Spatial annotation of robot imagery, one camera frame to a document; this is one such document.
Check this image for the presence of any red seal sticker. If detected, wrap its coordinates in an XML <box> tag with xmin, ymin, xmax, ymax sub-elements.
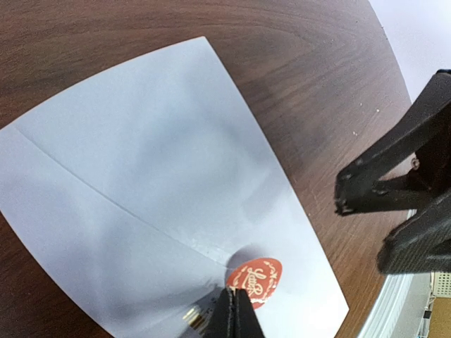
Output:
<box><xmin>226</xmin><ymin>258</ymin><xmax>283</xmax><ymax>309</ymax></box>

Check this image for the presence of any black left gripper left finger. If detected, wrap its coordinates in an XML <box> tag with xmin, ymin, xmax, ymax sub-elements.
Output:
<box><xmin>203</xmin><ymin>287</ymin><xmax>235</xmax><ymax>338</ymax></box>

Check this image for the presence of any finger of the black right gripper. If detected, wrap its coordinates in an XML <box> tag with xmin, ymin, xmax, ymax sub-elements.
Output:
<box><xmin>377</xmin><ymin>196</ymin><xmax>450</xmax><ymax>275</ymax></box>
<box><xmin>334</xmin><ymin>70</ymin><xmax>450</xmax><ymax>215</ymax></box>

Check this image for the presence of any front aluminium rail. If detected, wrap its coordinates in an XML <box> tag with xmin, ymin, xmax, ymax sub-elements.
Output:
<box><xmin>359</xmin><ymin>207</ymin><xmax>434</xmax><ymax>338</ymax></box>

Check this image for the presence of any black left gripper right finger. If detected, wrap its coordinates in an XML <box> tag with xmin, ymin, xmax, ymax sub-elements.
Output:
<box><xmin>234</xmin><ymin>289</ymin><xmax>264</xmax><ymax>338</ymax></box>

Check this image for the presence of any grey envelope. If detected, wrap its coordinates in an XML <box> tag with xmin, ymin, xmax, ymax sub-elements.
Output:
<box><xmin>1</xmin><ymin>37</ymin><xmax>348</xmax><ymax>337</ymax></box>

